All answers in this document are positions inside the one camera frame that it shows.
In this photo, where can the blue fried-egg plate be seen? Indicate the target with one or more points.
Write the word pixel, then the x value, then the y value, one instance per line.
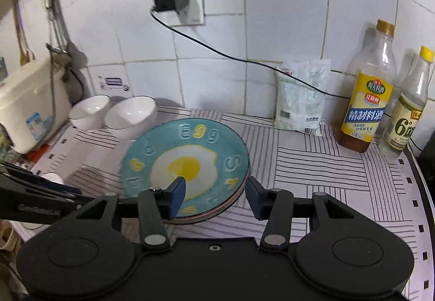
pixel 190 148

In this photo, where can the striped tablecloth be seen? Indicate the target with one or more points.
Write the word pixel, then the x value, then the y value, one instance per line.
pixel 323 185

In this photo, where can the hanging metal ladle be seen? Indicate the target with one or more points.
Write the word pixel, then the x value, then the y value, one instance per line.
pixel 56 25

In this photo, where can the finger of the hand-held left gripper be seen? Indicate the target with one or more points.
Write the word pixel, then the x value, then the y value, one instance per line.
pixel 57 188

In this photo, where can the clear vinegar bottle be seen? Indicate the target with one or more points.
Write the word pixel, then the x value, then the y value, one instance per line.
pixel 406 124

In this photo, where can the wooden spatula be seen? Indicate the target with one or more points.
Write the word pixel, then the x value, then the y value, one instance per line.
pixel 22 35

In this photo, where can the white rice cooker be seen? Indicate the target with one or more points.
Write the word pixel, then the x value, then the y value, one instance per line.
pixel 30 107

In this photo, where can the white salt bag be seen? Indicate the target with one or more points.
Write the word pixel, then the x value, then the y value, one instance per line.
pixel 300 100

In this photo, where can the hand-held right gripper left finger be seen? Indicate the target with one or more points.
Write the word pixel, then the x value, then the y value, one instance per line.
pixel 176 197

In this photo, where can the white wall socket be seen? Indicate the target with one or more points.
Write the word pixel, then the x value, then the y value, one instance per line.
pixel 195 1

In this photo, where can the wall sticker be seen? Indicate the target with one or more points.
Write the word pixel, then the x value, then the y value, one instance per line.
pixel 114 83

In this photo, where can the red patterned cloth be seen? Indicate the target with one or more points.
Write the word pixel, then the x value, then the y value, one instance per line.
pixel 40 154

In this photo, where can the large pale sun-print plate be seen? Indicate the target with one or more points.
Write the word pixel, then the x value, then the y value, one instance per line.
pixel 210 219

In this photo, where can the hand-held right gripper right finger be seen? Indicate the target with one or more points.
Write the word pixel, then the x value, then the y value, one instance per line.
pixel 255 200

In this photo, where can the yellow-label cooking wine bottle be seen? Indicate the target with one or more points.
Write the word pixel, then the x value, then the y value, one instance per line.
pixel 368 107

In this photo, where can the pink cartoon-print plate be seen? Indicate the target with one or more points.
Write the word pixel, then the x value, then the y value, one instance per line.
pixel 234 199

